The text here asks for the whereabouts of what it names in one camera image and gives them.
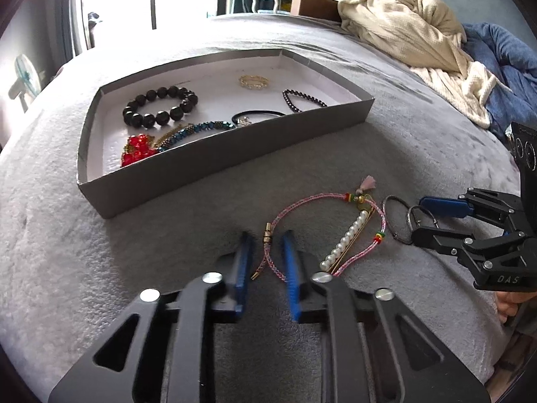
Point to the grey cardboard box tray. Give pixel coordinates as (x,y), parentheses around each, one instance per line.
(209,163)

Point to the cream knitted blanket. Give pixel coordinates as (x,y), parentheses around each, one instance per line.
(402,29)

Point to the person's right hand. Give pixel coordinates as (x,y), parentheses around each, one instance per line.
(509,302)

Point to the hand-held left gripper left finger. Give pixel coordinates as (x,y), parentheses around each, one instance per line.
(239,268)

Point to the blue duvet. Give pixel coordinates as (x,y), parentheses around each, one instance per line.
(499,58)

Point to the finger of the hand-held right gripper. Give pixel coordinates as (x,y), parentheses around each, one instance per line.
(432,237)
(444,207)

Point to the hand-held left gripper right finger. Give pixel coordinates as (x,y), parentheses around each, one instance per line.
(291,273)

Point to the brown wooden box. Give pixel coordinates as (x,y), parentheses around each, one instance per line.
(312,6)

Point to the white standing fan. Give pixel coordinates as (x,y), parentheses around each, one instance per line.
(25,75)

